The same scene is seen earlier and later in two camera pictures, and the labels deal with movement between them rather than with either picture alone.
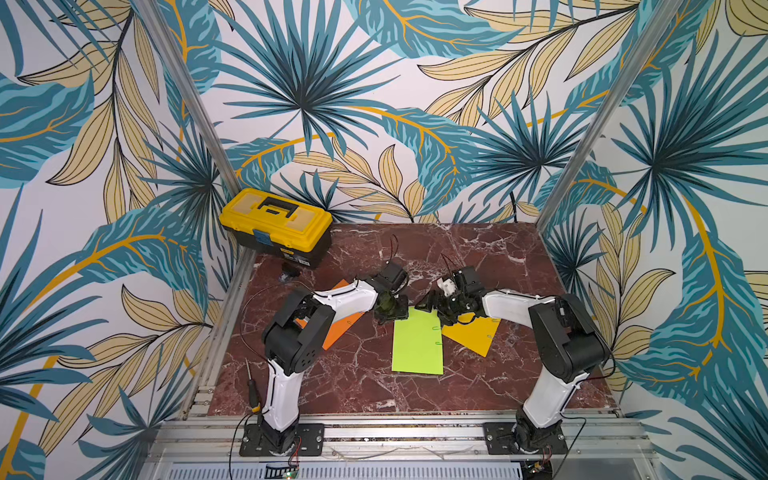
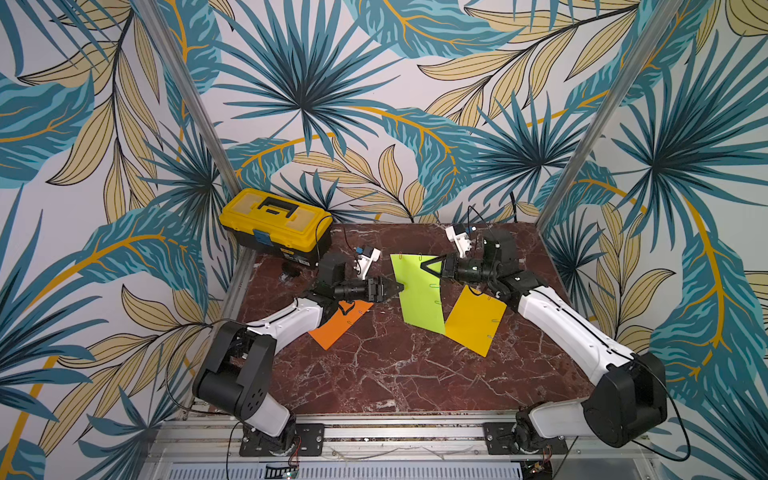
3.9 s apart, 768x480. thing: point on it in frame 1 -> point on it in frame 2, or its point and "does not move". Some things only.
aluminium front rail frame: (188, 446) does not move
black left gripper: (403, 313) -> (378, 295)
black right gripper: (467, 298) -> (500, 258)
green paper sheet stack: (417, 343) -> (421, 295)
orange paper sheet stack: (341, 328) does not move
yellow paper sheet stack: (476, 335) does not move
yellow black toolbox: (298, 234) does not move
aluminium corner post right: (659, 19) does not move
